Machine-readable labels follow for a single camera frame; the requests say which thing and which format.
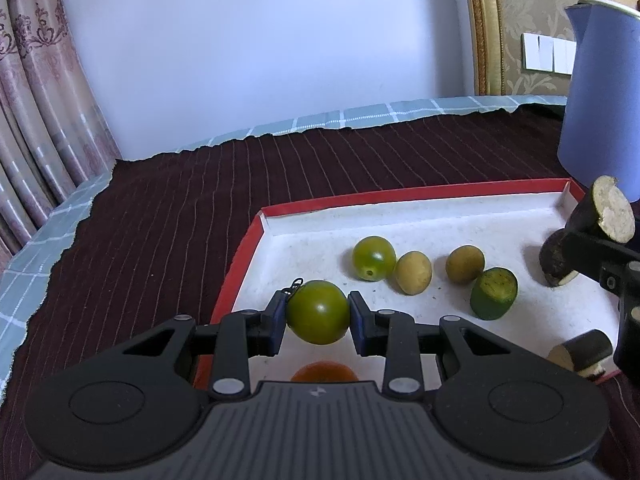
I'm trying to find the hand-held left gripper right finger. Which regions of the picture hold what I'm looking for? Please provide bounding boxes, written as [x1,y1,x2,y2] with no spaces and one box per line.
[347,290,507,396]

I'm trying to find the red cardboard box tray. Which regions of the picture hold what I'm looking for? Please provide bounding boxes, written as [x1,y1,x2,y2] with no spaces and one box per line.
[192,179,640,397]

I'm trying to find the white wall switch panel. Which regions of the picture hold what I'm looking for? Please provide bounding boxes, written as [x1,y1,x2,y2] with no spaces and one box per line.
[521,32,579,76]

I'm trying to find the blue electric kettle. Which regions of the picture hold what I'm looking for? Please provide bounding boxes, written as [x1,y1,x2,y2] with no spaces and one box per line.
[556,0,640,202]

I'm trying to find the gold wall frame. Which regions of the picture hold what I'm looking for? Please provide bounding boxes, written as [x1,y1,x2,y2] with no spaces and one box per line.
[460,0,602,97]

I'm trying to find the green tomato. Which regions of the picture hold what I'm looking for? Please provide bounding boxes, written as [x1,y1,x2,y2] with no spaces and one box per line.
[285,280,351,346]
[352,236,397,282]

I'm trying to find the dark striped cloth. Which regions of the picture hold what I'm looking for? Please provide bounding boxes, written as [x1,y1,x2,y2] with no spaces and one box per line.
[0,102,640,480]

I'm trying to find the green cut fruit piece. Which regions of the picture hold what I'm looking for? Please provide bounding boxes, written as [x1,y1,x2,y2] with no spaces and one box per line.
[470,267,519,322]

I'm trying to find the small yellow-green fruit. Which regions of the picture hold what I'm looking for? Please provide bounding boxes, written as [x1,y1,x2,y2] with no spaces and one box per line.
[445,245,486,285]
[393,251,433,296]

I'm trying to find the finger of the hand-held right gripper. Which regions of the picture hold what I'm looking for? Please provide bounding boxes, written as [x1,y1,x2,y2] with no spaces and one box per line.
[561,229,640,292]
[614,287,640,378]

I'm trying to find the small orange mandarin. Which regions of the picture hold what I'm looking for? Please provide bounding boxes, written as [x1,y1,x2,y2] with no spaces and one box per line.
[291,360,360,384]

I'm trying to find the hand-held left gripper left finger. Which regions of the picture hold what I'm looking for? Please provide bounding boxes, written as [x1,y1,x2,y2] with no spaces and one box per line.
[119,290,288,401]

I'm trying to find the pink patterned curtain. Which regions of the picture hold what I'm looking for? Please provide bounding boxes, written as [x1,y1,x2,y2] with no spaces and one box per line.
[0,0,124,261]

